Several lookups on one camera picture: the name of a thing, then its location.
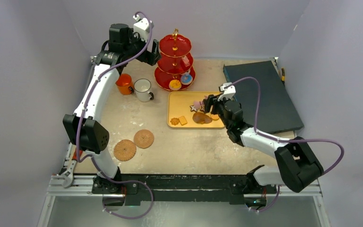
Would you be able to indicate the orange mug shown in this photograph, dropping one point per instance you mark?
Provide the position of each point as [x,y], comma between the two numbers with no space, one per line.
[125,84]

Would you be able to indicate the yellow handled screwdriver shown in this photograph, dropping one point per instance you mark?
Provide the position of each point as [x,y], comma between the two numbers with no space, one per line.
[283,75]

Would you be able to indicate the flower shaped cookie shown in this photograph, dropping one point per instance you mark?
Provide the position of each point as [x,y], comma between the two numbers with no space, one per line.
[174,121]

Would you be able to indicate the red three-tier cake stand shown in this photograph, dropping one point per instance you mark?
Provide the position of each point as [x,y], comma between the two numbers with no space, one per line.
[172,48]

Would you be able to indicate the blue iced donut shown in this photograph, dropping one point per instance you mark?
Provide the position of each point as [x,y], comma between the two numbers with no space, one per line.
[186,79]

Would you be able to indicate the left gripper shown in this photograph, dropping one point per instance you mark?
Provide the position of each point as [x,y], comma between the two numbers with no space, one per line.
[151,57]

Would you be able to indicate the pink cake slice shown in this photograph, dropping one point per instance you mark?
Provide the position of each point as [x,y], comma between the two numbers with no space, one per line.
[185,62]

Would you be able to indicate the square cracker biscuit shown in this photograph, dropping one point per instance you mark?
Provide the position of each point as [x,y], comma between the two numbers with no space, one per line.
[182,120]

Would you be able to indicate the white star cookie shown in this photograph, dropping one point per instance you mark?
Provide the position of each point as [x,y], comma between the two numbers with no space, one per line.
[194,108]

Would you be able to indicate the yellow iced donut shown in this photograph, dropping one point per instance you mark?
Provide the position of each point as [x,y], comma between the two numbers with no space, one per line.
[175,85]

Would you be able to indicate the round orange cookie lower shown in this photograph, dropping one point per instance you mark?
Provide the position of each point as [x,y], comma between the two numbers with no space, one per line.
[214,117]

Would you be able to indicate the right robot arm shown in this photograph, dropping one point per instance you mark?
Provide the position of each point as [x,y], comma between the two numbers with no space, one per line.
[297,165]

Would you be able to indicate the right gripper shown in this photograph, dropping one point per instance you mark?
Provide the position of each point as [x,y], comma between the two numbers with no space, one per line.
[213,102]

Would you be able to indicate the yellow serving tray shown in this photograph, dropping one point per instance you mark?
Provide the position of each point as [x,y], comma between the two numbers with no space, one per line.
[178,105]

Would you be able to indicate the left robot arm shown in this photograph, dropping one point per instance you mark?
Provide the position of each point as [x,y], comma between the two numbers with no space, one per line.
[83,126]

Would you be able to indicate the silver wrench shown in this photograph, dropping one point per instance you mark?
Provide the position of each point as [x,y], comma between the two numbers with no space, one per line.
[68,174]

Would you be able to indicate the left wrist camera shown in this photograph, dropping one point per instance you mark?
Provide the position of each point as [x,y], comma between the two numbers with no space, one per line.
[141,27]

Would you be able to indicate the black base frame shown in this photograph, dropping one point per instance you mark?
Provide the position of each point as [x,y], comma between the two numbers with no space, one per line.
[136,188]

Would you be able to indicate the white ribbed mug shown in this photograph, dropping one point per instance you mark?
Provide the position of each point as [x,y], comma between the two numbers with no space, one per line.
[142,88]

